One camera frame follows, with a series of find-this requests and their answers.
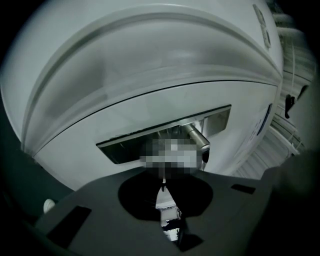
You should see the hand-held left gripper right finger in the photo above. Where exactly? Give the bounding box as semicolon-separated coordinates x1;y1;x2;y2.
164;174;274;256

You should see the person's left white shoe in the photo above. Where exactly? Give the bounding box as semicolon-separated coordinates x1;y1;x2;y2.
42;198;56;215

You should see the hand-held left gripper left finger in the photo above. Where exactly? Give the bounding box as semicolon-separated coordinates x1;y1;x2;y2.
34;172;181;256

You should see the silver door lock with handle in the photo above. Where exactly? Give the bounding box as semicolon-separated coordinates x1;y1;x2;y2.
96;104;232;172

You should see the black wall hook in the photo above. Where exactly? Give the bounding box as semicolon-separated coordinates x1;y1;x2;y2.
284;94;296;119

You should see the white plastic clip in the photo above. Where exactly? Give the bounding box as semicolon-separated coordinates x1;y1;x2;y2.
252;4;272;49

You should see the white appliance with recessed handle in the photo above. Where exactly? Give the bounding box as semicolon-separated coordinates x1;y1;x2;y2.
21;4;285;156

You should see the white slatted panel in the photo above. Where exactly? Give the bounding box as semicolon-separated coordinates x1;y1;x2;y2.
232;109;314;181

